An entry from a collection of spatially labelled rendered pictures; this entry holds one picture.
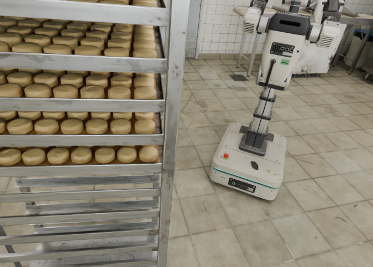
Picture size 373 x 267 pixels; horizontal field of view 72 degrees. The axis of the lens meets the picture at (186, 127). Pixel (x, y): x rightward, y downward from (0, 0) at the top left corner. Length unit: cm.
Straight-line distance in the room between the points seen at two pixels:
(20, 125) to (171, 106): 35
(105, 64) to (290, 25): 136
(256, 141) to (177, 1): 170
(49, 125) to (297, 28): 144
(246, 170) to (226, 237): 48
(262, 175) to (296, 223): 41
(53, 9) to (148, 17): 15
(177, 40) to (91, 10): 15
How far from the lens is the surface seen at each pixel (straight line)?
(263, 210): 207
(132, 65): 52
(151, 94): 58
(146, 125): 63
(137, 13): 49
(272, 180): 196
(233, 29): 482
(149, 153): 69
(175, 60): 48
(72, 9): 51
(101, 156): 69
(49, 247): 168
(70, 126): 65
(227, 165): 195
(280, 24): 173
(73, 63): 53
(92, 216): 81
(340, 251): 211
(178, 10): 46
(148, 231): 87
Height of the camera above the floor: 150
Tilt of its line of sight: 34 degrees down
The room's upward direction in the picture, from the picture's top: 6 degrees clockwise
